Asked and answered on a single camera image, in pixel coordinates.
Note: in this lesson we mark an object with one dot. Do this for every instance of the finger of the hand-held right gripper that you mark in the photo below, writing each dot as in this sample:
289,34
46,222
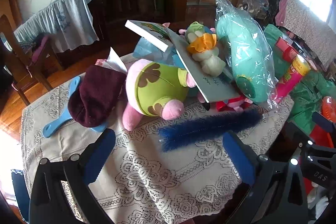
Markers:
323,120

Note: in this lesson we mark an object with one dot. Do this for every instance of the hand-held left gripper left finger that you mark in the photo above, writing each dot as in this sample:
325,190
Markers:
99,153

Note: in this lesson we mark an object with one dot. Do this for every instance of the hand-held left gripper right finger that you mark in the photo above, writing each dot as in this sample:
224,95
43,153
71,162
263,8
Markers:
239,158

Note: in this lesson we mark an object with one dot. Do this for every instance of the dark blue furry strip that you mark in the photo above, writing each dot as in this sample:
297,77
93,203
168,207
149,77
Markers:
199,128

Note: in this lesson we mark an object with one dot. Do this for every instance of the maroon knit hat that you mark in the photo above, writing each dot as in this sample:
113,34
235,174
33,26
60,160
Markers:
97,98

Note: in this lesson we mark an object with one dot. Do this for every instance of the pink tissue pack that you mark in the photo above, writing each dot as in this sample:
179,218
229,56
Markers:
115,61

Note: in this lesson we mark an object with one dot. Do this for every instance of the white plush with orange scarf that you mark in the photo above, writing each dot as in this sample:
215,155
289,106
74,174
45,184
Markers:
210,61

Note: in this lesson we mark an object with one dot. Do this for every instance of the teal plush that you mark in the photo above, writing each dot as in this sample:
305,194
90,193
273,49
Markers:
244,56

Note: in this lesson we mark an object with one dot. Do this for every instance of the orange plastic toy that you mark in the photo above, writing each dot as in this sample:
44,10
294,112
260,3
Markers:
329,108

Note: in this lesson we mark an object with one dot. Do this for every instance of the green plastic bag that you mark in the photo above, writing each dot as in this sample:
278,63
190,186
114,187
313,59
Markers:
307,98

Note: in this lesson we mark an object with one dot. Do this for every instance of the pink canister yellow lid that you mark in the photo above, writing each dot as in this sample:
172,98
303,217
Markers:
286,82

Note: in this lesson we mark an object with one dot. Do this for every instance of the red and pink plush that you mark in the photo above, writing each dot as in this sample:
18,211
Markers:
231,106

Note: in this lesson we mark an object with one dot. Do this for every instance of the white lace tablecloth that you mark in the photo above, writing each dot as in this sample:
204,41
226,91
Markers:
157,174

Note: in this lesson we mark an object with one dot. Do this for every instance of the red box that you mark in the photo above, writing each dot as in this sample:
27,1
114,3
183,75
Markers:
284,49

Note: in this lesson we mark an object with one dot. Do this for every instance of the grey board book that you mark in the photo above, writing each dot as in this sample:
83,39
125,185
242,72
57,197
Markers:
210,82

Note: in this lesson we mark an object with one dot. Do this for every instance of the pink pig plush green outfit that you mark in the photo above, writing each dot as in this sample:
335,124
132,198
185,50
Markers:
155,87

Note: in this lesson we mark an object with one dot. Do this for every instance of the floral draped cloth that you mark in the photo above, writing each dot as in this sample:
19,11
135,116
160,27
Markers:
307,22

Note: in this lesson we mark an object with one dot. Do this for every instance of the wooden chair pink ribbons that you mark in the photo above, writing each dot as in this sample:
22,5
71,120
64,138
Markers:
26,74

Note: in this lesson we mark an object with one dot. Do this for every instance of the light blue plastic bag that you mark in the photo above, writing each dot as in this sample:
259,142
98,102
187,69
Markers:
143,50

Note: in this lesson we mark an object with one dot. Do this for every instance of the white book green cover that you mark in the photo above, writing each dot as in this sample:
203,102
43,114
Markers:
147,35

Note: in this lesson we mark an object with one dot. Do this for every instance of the grey draped cloth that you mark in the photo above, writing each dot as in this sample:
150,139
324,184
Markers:
71,22

